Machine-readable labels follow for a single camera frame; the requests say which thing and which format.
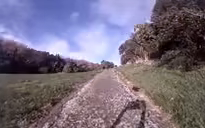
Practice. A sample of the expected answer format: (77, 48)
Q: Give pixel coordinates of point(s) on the row of trees and bushes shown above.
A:
(176, 36)

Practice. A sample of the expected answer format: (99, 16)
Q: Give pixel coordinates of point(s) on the wood of dark trees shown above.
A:
(23, 60)

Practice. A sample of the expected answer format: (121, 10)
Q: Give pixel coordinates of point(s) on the grey gravel path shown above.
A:
(103, 103)

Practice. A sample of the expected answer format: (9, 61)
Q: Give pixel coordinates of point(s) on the grass verge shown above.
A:
(180, 90)

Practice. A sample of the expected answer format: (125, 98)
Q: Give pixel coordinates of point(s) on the green grass field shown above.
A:
(26, 90)

